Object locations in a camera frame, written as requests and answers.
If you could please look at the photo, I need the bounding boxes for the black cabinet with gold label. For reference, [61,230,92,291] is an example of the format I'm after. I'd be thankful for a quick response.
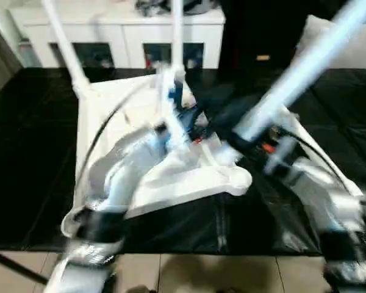
[221,0,366,70]

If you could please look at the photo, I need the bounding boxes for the white pillow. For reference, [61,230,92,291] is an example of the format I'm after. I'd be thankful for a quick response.
[295,15,366,70]

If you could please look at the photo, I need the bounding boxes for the white glass-door cabinet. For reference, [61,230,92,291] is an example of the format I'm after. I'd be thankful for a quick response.
[9,5,226,70]

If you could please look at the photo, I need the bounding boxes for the black table mat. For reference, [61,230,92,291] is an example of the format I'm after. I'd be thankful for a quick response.
[0,67,366,257]

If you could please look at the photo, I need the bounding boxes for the dark grey curtain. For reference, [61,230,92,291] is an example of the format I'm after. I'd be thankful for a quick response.
[0,15,22,92]

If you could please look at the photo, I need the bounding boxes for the black metal table leg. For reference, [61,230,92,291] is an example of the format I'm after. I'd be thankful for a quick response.
[0,248,49,284]

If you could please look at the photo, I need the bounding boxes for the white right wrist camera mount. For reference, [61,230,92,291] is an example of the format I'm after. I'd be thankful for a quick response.
[262,134,300,175]

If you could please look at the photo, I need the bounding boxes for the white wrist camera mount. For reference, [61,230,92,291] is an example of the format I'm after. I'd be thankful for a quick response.
[262,134,300,175]
[154,65,196,153]

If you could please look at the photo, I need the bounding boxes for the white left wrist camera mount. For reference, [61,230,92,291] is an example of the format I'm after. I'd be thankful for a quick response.
[154,65,196,153]

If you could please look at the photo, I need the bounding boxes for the grey bag with black strap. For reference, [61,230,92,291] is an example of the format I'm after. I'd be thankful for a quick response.
[182,0,223,15]

